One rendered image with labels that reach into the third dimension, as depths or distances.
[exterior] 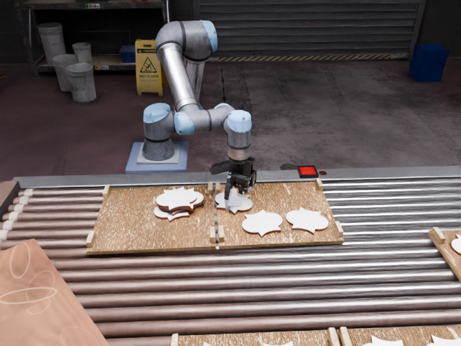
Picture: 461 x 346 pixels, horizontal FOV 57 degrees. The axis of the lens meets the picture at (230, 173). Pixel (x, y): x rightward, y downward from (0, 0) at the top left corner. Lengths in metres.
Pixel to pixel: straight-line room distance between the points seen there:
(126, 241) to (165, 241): 0.13
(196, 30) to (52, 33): 4.41
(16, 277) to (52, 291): 0.12
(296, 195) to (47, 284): 0.90
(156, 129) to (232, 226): 0.65
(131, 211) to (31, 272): 0.44
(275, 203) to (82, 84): 3.74
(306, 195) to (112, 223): 0.71
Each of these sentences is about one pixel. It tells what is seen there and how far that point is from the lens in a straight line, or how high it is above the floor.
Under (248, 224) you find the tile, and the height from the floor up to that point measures 0.95.
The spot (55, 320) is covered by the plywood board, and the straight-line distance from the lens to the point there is 1.12.
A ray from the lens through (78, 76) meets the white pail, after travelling 4.97.
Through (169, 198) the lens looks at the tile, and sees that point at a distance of 1.51.
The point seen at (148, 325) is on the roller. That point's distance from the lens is 1.20.
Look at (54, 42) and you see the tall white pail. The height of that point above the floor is 0.42.
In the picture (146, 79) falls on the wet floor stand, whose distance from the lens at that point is 5.02.
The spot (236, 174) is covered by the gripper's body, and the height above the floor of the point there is 1.08.
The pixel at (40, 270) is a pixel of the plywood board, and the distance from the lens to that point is 1.25.
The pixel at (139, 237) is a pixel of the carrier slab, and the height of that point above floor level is 0.94.
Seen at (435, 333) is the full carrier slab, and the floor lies 0.94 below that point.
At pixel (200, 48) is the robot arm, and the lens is 1.67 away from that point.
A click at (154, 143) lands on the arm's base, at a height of 0.96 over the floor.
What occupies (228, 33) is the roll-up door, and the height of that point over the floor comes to 0.41.
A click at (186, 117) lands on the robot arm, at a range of 1.38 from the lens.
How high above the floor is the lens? 1.85
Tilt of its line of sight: 32 degrees down
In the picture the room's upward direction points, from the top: straight up
